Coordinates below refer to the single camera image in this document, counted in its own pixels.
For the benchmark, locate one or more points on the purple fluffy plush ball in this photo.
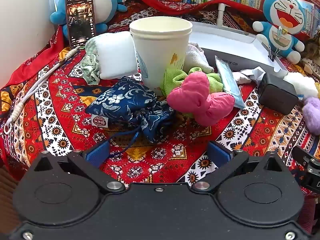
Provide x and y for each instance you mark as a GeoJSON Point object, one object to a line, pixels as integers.
{"type": "Point", "coordinates": [312, 112]}

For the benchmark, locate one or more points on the white paper cup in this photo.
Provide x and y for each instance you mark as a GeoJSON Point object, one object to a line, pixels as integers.
{"type": "Point", "coordinates": [160, 55]}

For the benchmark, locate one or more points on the black power adapter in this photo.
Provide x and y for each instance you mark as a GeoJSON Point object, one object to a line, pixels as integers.
{"type": "Point", "coordinates": [277, 92]}

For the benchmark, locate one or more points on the pink and green bow plush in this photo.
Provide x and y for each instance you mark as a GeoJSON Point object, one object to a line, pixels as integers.
{"type": "Point", "coordinates": [197, 92]}

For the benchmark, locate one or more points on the white foam block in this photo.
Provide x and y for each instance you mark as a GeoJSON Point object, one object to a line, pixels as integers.
{"type": "Point", "coordinates": [115, 55]}

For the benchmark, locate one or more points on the blue whale plush toy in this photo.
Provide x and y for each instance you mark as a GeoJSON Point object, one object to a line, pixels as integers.
{"type": "Point", "coordinates": [105, 2]}

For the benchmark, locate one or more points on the small brown-haired doll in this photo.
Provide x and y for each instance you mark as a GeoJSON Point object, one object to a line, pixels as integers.
{"type": "Point", "coordinates": [312, 50]}

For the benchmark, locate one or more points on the black binder clip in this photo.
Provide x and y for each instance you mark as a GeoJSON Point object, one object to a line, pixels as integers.
{"type": "Point", "coordinates": [271, 53]}

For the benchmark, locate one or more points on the blue robot cat plush toy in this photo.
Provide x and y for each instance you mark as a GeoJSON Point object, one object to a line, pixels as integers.
{"type": "Point", "coordinates": [282, 7]}

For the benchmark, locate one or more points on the miniature metal bicycle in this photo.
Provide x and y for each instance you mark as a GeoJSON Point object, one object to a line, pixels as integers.
{"type": "Point", "coordinates": [207, 21]}

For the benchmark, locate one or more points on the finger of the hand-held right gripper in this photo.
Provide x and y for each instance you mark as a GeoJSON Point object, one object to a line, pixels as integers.
{"type": "Point", "coordinates": [308, 172]}

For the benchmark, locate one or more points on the white tissue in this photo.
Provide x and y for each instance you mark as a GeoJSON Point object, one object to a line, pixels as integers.
{"type": "Point", "coordinates": [246, 76]}

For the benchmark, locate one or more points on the white fluffy plush ball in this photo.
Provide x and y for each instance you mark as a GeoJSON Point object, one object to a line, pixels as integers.
{"type": "Point", "coordinates": [302, 85]}

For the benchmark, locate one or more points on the black smartphone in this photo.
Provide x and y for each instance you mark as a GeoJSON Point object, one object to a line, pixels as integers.
{"type": "Point", "coordinates": [81, 17]}

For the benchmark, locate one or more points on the pinkish white cloth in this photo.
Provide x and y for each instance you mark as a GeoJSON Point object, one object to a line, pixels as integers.
{"type": "Point", "coordinates": [197, 60]}

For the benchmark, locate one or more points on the blue face mask pack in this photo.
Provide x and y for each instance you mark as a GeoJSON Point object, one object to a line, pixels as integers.
{"type": "Point", "coordinates": [228, 80]}

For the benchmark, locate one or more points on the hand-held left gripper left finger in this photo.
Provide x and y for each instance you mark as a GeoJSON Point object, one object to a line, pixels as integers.
{"type": "Point", "coordinates": [96, 155]}

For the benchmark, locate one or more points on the white cardboard box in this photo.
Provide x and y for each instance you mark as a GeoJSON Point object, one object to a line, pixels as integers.
{"type": "Point", "coordinates": [225, 37]}

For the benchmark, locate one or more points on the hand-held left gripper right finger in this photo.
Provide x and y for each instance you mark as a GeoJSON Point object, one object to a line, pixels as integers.
{"type": "Point", "coordinates": [220, 155]}

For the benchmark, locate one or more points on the white plastic pipe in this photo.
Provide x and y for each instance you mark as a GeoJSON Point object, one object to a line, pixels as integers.
{"type": "Point", "coordinates": [221, 13]}

